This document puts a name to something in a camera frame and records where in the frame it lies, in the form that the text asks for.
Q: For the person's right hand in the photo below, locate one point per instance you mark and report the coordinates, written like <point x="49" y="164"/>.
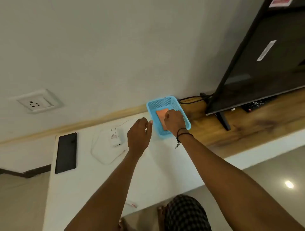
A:
<point x="175" y="121"/>

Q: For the person's left hand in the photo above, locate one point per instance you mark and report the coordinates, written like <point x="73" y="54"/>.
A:
<point x="138" y="135"/>

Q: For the orange cleaning cloth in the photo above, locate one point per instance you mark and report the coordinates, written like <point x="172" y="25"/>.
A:
<point x="161" y="114"/>

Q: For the white charger adapter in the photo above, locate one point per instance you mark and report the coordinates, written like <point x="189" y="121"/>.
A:
<point x="116" y="138"/>

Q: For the black smartphone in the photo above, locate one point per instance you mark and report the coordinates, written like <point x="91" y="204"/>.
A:
<point x="66" y="152"/>

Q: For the person's left forearm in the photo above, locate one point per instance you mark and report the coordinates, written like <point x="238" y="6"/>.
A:
<point x="107" y="190"/>

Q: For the person's right forearm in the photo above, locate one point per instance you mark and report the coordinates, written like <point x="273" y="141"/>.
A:
<point x="226" y="185"/>

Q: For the person's right foot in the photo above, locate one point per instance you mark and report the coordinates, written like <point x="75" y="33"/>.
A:
<point x="161" y="216"/>

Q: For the person's foot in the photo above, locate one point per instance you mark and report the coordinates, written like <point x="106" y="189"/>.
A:
<point x="124" y="226"/>
<point x="161" y="216"/>

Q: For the person's left foot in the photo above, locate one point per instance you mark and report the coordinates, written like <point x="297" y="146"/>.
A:
<point x="124" y="226"/>

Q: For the blue plastic basket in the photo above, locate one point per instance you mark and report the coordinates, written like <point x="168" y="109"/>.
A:
<point x="162" y="103"/>

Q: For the wooden board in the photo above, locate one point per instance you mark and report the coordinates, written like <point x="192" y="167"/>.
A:
<point x="250" y="133"/>

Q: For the black remote control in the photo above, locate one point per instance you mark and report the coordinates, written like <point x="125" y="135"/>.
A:
<point x="256" y="104"/>

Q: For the checkered shorts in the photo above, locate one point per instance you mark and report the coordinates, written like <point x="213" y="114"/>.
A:
<point x="185" y="214"/>

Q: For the black television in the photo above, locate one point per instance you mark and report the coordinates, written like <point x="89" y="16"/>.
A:
<point x="262" y="78"/>

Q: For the white television label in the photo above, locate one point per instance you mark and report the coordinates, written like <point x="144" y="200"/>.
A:
<point x="266" y="50"/>

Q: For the red television label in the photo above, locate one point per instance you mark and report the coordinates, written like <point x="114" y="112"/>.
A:
<point x="281" y="2"/>

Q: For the white wall socket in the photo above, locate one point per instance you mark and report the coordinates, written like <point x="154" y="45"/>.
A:
<point x="35" y="101"/>

